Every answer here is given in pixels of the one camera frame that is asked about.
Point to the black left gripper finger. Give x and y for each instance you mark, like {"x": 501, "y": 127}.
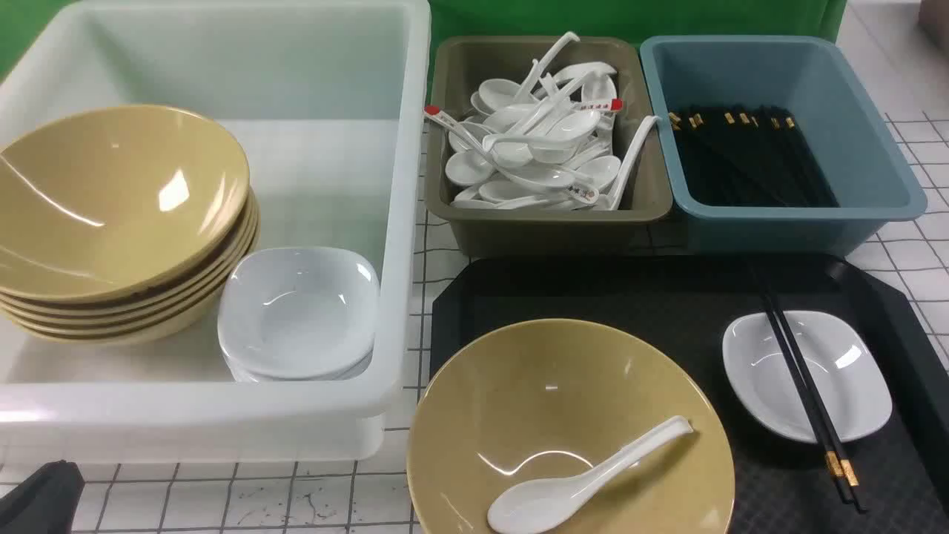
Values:
{"x": 44, "y": 503}

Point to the white soup spoon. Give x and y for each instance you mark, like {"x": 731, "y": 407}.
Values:
{"x": 540, "y": 504}

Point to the tan noodle bowl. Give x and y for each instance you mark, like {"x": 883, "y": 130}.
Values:
{"x": 552, "y": 398}

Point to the black chopstick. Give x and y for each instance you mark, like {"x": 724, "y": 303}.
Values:
{"x": 831, "y": 433}
{"x": 816, "y": 423}

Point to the white square sauce dish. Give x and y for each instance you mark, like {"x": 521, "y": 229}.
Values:
{"x": 847, "y": 376}

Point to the bottom stacked tan bowl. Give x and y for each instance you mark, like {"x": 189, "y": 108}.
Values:
{"x": 185, "y": 319}

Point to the lower stacked white dish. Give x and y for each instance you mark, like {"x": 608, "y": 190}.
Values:
{"x": 242, "y": 375}

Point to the stacked white dish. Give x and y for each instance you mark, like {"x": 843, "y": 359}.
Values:
{"x": 297, "y": 312}
{"x": 242, "y": 375}

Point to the top stacked white dish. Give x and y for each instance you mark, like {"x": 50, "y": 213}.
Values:
{"x": 297, "y": 312}

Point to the green backdrop cloth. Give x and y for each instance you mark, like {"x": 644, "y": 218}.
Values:
{"x": 635, "y": 21}

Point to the large white plastic tub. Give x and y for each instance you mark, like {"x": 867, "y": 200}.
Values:
{"x": 325, "y": 97}

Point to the red-tipped white spoon left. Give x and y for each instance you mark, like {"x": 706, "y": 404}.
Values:
{"x": 475, "y": 166}

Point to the red-tipped white spoon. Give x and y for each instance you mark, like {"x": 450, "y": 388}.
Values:
{"x": 475, "y": 166}
{"x": 552, "y": 141}

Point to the olive spoon bin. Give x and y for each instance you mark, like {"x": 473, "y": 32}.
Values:
{"x": 475, "y": 79}

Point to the red-tipped white spoon right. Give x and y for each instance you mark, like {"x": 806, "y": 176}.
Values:
{"x": 552, "y": 141}

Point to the white spoon upright top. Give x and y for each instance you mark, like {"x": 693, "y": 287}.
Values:
{"x": 539, "y": 67}

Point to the white spoon leaning right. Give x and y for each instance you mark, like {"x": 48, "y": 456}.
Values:
{"x": 610, "y": 200}

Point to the black serving tray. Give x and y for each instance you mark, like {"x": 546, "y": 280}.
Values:
{"x": 682, "y": 306}

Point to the pile of black chopsticks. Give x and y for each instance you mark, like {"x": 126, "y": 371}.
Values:
{"x": 735, "y": 156}

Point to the blue chopstick bin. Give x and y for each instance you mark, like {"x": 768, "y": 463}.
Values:
{"x": 810, "y": 78}

